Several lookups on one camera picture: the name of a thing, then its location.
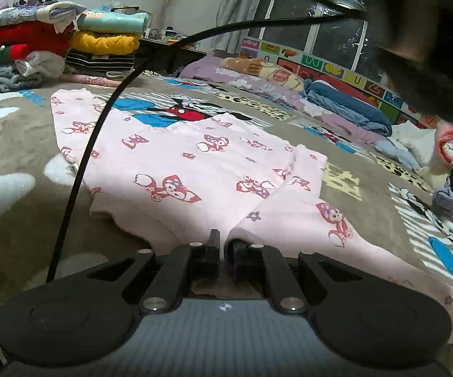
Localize pink folded garment bottom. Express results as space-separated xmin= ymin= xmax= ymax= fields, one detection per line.
xmin=59 ymin=74 xmax=122 ymax=88

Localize yellow folded knit garment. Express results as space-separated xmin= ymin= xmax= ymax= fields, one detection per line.
xmin=70 ymin=31 xmax=141 ymax=55

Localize brown Mickey Mouse blanket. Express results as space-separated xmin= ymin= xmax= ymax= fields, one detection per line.
xmin=0 ymin=68 xmax=453 ymax=377

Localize red folded garment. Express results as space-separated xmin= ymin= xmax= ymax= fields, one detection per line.
xmin=0 ymin=21 xmax=74 ymax=62

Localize pink fox print garment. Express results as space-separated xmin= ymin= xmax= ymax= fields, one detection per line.
xmin=49 ymin=88 xmax=453 ymax=346

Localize orange cartoon pillow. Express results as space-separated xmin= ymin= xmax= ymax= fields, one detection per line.
xmin=220 ymin=58 xmax=305 ymax=92

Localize grey folded knit garment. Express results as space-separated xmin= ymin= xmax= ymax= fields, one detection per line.
xmin=0 ymin=65 xmax=43 ymax=93

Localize teal folded blanket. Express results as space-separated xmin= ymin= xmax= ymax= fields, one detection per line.
xmin=77 ymin=10 xmax=151 ymax=34

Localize purple floral bedsheet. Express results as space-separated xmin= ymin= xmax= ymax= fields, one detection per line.
xmin=180 ymin=56 xmax=388 ymax=145

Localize white crumpled cloth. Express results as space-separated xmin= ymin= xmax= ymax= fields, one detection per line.
xmin=389 ymin=121 xmax=444 ymax=171

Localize black cable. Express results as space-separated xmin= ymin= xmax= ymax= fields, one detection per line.
xmin=45 ymin=8 xmax=369 ymax=284

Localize black striped folded garment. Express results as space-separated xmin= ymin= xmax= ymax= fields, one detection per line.
xmin=65 ymin=49 xmax=135 ymax=75

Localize blue folded duvet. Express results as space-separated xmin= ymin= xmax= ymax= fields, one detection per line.
xmin=301 ymin=79 xmax=393 ymax=137

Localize grey window curtain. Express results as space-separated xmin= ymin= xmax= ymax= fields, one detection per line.
xmin=211 ymin=0 xmax=260 ymax=55

